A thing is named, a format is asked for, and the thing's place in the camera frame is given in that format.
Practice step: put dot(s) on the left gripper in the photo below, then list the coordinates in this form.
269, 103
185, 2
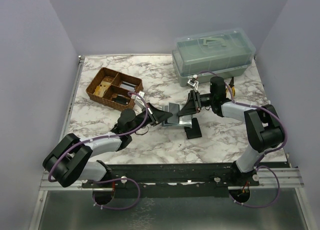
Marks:
156, 116

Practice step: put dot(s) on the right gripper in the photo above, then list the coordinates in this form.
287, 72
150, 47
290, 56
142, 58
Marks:
193, 105

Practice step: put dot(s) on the grey credit card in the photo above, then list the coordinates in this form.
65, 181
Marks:
173, 120

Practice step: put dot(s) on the green card holder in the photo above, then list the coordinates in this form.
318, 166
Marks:
182, 122

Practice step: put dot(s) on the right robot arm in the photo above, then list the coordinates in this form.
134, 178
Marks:
265, 132

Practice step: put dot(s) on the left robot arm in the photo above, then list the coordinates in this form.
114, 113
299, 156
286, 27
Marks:
69, 161

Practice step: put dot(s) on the grey card on table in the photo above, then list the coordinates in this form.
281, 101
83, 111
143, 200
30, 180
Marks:
172, 108

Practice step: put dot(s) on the black card holder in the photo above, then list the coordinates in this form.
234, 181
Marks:
194, 131

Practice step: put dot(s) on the woven brown basket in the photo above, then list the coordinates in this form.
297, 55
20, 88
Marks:
110, 88

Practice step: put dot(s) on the translucent green storage box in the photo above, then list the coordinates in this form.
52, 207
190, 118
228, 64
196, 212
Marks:
227, 53

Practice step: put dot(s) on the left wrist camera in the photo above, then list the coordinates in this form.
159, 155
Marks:
139, 100

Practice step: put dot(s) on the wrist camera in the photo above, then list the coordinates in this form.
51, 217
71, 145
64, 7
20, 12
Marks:
193, 82
139, 100

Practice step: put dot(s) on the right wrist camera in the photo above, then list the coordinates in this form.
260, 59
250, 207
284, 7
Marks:
193, 82

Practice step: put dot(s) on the yellow handled pliers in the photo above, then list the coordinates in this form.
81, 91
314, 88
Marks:
232, 88

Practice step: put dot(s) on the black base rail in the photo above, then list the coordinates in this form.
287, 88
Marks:
174, 180

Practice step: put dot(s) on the aluminium frame rail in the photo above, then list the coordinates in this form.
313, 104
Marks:
72, 97

